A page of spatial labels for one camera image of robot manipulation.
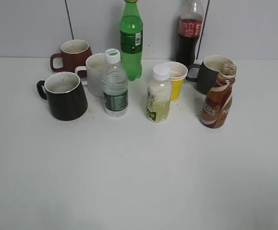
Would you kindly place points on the cola bottle red label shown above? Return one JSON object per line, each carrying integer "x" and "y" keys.
{"x": 189, "y": 30}

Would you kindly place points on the dark red mug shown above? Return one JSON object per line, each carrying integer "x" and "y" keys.
{"x": 73, "y": 54}

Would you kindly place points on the clear water bottle green label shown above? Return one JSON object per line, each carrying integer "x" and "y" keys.
{"x": 114, "y": 84}

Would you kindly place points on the dark grey mug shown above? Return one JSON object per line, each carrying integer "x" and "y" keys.
{"x": 208, "y": 71}

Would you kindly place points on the black mug white interior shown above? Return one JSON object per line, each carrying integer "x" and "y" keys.
{"x": 65, "y": 95}

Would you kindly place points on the green soda bottle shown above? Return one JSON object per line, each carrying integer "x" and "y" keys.
{"x": 131, "y": 40}

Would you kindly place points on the brown coffee bottle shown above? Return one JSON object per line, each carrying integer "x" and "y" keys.
{"x": 219, "y": 98}

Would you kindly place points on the white capped juice bottle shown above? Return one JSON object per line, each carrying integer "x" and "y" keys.
{"x": 159, "y": 94}

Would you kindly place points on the yellow paper cup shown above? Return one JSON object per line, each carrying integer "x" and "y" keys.
{"x": 177, "y": 76}

